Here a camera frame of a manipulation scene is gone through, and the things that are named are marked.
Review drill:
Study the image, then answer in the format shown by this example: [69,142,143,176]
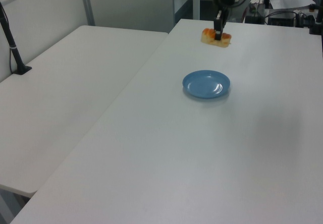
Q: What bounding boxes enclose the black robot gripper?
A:
[214,0,237,41]

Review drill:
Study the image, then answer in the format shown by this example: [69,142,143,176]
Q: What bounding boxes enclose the orange glazed bread loaf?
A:
[200,28,232,48]

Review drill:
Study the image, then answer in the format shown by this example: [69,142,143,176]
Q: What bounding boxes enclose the blue round plastic plate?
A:
[182,69,231,99]

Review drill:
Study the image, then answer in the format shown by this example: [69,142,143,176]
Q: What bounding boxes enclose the small black device box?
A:
[244,14,263,24]

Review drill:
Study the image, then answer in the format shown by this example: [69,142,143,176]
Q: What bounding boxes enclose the black electronics box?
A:
[266,11,298,27]

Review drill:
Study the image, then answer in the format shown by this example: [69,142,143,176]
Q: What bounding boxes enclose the white shelf frame leg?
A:
[191,0,201,21]

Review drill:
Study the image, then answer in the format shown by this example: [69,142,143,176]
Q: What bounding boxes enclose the black table clamp mount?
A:
[301,3,323,35]

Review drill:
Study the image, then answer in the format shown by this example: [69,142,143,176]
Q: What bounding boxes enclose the black camera stand pole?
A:
[0,1,33,76]

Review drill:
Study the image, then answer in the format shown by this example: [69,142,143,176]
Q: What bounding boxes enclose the thin black stand cable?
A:
[9,47,15,73]

